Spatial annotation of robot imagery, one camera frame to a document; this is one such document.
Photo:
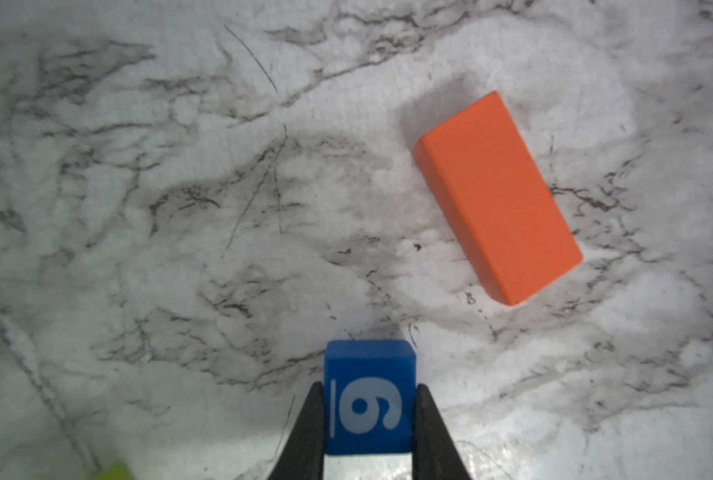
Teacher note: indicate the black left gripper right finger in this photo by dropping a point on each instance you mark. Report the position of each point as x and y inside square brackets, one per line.
[434, 455]

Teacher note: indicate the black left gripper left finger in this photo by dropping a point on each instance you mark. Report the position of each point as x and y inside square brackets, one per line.
[303, 456]

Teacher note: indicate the blue number six cube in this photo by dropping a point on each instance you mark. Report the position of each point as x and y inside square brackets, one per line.
[369, 388]

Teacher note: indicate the lime green wood cube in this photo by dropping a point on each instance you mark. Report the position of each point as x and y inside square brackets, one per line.
[116, 471]

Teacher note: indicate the orange wood block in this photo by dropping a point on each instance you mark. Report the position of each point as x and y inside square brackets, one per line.
[496, 202]

